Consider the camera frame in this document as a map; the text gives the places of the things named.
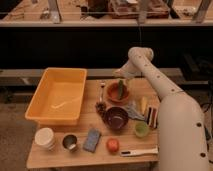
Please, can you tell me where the yellow plastic tray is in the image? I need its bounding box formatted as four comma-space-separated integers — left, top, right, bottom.
25, 68, 87, 125

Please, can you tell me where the dark purple bowl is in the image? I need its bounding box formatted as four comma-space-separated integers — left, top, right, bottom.
104, 107, 129, 130

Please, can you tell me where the yellow banana piece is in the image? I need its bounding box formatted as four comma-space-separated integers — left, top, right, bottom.
141, 96, 148, 114

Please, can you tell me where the white paper cup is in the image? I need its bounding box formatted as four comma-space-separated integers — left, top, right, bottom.
34, 127, 55, 149

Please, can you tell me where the brown pine cone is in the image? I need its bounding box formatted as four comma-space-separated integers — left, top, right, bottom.
95, 102, 106, 116

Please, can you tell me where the red apple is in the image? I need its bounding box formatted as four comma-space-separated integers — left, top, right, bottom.
106, 138, 119, 153

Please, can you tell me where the striped black red block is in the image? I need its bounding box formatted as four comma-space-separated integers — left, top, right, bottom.
147, 107, 158, 129

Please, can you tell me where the grey cloth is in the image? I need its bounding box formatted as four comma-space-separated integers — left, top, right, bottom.
125, 102, 145, 121

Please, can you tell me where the white handled brush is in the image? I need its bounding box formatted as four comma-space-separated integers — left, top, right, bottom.
120, 148, 158, 157

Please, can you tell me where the green pepper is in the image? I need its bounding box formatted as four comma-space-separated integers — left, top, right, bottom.
118, 80, 124, 100

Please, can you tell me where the orange clay bowl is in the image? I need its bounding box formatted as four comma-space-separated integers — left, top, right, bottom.
107, 82, 130, 103

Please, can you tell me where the wooden table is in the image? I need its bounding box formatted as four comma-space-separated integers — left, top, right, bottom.
27, 80, 158, 169

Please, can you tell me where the small green cup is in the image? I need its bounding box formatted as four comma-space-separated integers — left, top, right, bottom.
134, 121, 149, 138

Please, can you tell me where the blue sponge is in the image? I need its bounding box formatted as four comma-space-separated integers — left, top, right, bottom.
83, 128, 101, 153

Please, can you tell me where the metal cup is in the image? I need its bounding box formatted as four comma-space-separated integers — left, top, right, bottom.
62, 134, 78, 151

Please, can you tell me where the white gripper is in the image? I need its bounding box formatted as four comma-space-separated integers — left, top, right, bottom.
113, 67, 133, 79

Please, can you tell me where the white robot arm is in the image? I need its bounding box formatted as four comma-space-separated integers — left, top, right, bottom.
115, 47, 210, 171

